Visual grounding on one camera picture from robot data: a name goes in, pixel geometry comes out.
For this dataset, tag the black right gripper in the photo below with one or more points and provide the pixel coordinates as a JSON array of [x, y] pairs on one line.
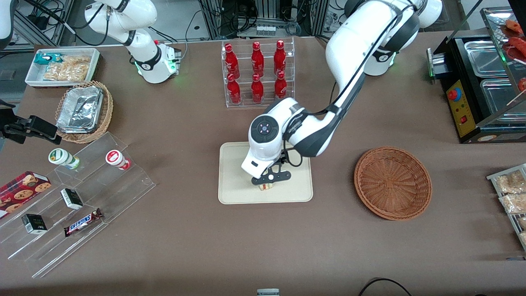
[[11, 126]]

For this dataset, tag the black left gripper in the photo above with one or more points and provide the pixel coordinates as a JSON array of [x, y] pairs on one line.
[[282, 157]]

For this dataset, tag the triangular sandwich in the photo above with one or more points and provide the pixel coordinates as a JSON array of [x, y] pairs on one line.
[[267, 187]]

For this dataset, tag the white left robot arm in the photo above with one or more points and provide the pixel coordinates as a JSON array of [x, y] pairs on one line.
[[349, 49]]

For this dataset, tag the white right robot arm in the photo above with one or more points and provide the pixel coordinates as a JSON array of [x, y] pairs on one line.
[[144, 53]]

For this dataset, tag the beige rectangular plastic tray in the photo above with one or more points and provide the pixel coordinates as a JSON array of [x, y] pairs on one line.
[[234, 185]]

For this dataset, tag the light wicker basket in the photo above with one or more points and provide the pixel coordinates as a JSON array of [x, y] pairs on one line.
[[107, 111]]

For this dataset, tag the brown round wicker basket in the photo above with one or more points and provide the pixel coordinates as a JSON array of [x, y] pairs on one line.
[[392, 183]]

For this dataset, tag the green lid yogurt cup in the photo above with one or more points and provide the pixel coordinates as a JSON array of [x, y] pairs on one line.
[[61, 157]]

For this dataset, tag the stacked aluminium foil trays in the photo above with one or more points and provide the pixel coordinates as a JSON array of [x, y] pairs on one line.
[[80, 109]]

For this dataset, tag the white rectangular snack bin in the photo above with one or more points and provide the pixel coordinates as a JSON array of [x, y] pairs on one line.
[[31, 76]]

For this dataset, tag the clear bag of crackers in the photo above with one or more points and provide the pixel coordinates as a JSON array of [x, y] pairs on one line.
[[70, 69]]

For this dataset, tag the red cookie box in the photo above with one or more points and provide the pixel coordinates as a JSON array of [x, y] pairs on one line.
[[20, 191]]

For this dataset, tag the green snack packet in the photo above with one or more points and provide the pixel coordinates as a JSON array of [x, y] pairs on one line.
[[44, 58]]

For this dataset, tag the small black carton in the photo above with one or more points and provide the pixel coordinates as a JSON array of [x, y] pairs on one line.
[[34, 224], [72, 198]]

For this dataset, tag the red lid yogurt cup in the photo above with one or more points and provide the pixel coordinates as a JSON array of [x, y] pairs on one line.
[[116, 158]]

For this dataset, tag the clear acrylic bottle rack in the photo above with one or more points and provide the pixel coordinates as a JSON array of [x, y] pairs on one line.
[[267, 102]]

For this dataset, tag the clear acrylic stepped stand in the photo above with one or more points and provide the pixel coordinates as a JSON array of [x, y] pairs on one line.
[[102, 193]]

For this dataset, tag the red cola bottle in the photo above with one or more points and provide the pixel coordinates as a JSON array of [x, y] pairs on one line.
[[257, 59], [280, 87], [231, 61], [234, 90], [280, 57], [257, 89]]

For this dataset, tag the snickers chocolate bar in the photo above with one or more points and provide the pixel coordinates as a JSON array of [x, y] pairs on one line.
[[82, 223]]

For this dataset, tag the grey small device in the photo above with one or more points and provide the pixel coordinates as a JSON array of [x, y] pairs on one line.
[[268, 292]]

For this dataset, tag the white power strip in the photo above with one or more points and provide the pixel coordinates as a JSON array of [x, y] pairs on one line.
[[265, 30]]

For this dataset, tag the black food warmer machine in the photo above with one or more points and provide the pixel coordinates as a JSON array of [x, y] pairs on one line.
[[460, 107]]

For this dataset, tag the clear bag of pastry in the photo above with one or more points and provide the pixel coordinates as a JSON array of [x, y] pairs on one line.
[[522, 223], [513, 203], [511, 183]]

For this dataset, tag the stainless steel warmer pan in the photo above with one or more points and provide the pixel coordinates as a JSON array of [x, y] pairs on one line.
[[499, 98], [485, 57]]

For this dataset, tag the red sausage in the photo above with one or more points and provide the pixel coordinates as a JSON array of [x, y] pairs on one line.
[[522, 84]]

